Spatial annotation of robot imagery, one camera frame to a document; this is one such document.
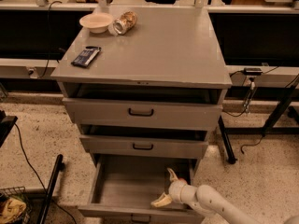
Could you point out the black table leg right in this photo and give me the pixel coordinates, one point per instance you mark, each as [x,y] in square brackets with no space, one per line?
[229,151]

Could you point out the grey bottom drawer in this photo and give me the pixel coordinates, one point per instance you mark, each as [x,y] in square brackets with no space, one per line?
[126,185]

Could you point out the red apple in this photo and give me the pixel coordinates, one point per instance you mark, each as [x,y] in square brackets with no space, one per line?
[183,180]

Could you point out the silver drink can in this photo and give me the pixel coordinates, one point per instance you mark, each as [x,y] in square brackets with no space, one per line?
[125,22]

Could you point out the wire basket with bags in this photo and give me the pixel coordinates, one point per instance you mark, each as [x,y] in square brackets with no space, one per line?
[14,206]

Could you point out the black power adapter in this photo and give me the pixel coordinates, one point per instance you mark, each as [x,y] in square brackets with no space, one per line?
[252,71]

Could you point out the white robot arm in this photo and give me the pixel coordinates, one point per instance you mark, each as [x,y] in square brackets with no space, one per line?
[204,200]

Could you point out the black pole left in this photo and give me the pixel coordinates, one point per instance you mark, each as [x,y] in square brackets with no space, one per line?
[58,167]

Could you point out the grey top drawer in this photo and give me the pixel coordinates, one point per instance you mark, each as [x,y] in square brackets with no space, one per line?
[174,108]

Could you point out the black drawer handle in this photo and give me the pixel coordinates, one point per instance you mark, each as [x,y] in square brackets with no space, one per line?
[142,147]
[136,113]
[140,219]

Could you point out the grey drawer cabinet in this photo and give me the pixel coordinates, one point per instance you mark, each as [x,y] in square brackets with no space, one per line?
[168,47]

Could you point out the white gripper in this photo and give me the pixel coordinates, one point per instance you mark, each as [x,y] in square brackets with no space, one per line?
[176,191]

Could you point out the black top drawer handle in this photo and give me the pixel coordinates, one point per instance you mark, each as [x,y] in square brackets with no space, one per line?
[136,113]

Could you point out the cream bowl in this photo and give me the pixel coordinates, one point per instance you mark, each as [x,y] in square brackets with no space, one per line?
[97,22]

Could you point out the black bottom drawer handle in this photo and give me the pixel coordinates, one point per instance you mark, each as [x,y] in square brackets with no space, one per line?
[140,219]

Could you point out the grey middle drawer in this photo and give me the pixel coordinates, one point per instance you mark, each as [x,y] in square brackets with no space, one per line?
[168,143]

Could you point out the grey drawer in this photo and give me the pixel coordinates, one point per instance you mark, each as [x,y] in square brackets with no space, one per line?
[174,108]
[126,185]
[168,143]

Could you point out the black middle drawer handle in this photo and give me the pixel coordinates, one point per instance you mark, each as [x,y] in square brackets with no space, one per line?
[142,147]

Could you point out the dark blue snack bar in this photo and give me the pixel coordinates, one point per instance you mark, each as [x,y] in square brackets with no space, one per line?
[86,56]

